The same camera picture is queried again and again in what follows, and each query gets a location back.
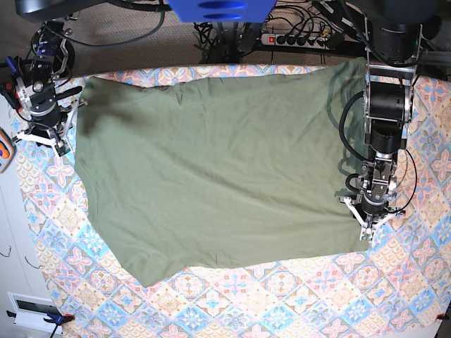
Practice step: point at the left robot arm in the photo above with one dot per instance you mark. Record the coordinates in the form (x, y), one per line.
(391, 32)

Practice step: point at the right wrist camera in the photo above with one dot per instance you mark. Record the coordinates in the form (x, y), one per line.
(62, 148)

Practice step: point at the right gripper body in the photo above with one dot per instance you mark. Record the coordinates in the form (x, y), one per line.
(47, 122)

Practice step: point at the green t-shirt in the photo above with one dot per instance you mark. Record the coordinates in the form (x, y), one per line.
(218, 172)

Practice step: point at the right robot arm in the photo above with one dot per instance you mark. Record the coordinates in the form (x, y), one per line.
(53, 55)

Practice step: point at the blue clamp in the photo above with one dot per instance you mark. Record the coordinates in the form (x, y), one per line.
(58, 319)

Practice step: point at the red black clamp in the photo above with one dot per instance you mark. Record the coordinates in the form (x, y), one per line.
(9, 87)

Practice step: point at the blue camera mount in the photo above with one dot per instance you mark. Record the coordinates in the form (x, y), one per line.
(240, 11)

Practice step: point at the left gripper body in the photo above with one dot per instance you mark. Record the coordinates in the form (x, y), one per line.
(369, 212)

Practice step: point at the white power strip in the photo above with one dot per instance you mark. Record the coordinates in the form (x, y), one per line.
(299, 41)

